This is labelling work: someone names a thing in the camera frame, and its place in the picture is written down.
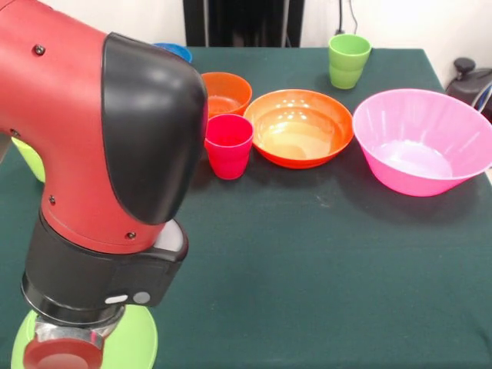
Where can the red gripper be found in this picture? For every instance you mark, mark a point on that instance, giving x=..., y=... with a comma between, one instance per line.
x=61, y=355

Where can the green bowl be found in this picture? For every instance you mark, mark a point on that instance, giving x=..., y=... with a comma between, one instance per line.
x=134, y=338

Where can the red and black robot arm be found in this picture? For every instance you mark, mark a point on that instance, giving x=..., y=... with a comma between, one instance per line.
x=96, y=134

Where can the lime yellow cup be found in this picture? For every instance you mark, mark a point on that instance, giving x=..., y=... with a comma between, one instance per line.
x=32, y=161

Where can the dark green tablecloth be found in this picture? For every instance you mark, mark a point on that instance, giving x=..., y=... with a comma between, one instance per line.
x=307, y=269

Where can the magenta red cup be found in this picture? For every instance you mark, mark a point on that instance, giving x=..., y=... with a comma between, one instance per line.
x=230, y=150

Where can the small orange-red bowl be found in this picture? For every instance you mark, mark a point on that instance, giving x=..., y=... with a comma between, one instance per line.
x=230, y=92

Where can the blue bowl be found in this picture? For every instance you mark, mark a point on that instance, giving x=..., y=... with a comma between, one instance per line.
x=178, y=50

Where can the wide orange-red bowl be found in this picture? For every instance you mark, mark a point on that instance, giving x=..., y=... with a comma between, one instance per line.
x=300, y=127

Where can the green cup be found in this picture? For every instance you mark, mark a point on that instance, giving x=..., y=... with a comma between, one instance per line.
x=348, y=61

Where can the pink bowl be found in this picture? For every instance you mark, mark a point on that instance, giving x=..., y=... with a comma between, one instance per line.
x=419, y=130

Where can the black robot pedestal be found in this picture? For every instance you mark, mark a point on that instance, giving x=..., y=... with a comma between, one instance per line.
x=238, y=23

